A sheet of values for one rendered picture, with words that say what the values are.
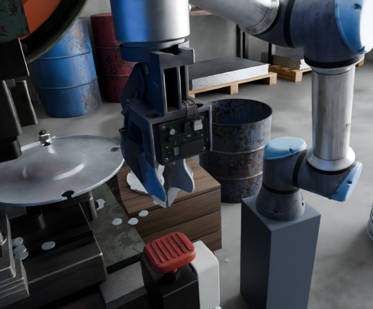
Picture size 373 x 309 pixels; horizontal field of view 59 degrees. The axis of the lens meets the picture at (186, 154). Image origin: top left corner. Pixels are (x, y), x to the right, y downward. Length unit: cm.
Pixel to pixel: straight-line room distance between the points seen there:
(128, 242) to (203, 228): 81
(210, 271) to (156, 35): 48
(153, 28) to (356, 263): 147
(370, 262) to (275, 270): 63
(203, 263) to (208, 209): 78
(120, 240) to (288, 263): 62
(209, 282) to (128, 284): 16
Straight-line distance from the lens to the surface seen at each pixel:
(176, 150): 34
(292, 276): 122
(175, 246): 51
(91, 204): 76
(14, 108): 63
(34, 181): 71
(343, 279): 157
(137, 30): 32
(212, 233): 153
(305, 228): 110
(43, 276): 61
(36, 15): 102
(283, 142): 101
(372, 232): 178
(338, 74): 76
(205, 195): 139
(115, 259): 68
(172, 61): 31
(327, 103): 79
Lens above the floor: 110
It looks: 27 degrees down
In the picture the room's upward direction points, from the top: 4 degrees counter-clockwise
